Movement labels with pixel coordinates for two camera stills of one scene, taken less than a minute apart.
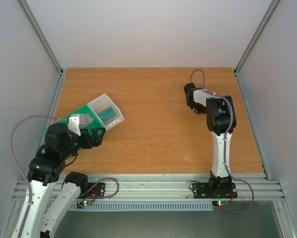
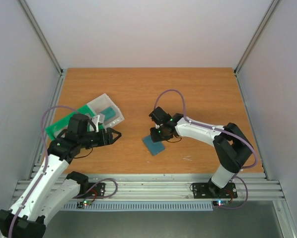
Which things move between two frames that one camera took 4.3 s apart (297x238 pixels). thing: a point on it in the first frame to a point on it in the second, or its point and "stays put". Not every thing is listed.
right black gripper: (190, 98) to (159, 135)
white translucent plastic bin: (108, 112) stays put
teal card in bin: (107, 114) stays put
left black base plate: (95, 190) stays put
